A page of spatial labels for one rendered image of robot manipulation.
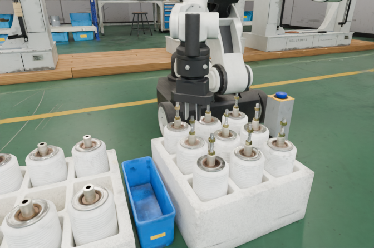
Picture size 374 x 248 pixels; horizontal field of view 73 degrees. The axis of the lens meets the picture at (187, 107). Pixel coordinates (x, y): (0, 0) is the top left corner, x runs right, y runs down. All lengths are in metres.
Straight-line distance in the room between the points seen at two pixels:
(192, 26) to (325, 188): 0.80
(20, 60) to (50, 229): 2.16
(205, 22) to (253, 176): 0.42
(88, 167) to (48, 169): 0.10
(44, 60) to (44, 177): 1.91
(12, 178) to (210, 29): 0.65
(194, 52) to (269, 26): 2.85
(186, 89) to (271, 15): 2.81
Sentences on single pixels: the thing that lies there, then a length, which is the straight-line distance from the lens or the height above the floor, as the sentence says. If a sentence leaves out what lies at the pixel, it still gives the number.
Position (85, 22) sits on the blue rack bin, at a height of 0.32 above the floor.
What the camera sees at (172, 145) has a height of 0.20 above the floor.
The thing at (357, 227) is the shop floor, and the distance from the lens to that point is 1.01.
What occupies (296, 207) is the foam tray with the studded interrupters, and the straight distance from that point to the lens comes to 0.90.
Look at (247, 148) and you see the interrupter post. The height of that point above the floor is 0.27.
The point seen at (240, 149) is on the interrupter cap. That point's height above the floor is 0.25.
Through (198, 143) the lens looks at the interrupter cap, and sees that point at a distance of 0.77.
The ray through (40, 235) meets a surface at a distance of 0.62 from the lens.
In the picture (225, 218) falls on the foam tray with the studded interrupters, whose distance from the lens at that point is 0.72.
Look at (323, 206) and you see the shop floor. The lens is 1.04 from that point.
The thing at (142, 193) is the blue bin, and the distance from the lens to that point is 0.98.
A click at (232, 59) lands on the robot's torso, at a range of 1.14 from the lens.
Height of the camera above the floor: 0.64
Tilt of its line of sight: 23 degrees down
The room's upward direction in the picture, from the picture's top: straight up
